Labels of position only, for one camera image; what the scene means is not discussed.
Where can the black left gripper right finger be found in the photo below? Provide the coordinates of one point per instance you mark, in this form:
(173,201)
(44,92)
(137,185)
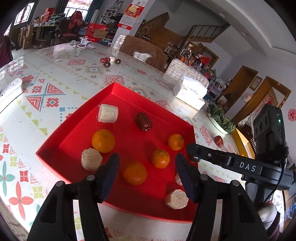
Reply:
(202,190)

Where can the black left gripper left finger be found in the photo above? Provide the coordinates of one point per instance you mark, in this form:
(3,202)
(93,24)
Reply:
(94,189)

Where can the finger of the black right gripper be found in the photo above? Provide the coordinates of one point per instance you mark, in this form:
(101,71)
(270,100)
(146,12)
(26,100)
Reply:
(198,152)

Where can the orange tangerine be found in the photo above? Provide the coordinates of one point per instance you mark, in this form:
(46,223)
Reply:
(103,141)
(176,142)
(160,159)
(134,173)

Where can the dark red large date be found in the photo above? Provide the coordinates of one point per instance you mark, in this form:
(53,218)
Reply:
(143,122)

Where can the small fruits far table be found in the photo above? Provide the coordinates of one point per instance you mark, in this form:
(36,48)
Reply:
(108,61)

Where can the gloved hand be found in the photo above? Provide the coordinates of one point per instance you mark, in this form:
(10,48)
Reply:
(267,214)

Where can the red jujube date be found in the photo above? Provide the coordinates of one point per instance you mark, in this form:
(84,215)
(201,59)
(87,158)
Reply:
(219,141)

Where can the white bowl of greens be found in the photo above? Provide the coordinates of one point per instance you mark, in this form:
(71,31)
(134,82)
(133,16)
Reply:
(218,117)

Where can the red tray box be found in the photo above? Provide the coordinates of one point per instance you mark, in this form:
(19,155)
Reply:
(61,152)

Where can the white tissue box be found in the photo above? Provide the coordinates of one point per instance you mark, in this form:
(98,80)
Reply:
(191,92)

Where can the white patterned chair back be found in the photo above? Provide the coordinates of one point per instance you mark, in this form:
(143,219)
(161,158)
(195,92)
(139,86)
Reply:
(177,70)

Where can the brown chair back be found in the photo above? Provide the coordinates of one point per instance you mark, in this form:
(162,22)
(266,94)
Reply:
(132,44)

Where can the red wall calendar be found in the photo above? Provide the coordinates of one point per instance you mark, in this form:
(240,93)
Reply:
(131,14)

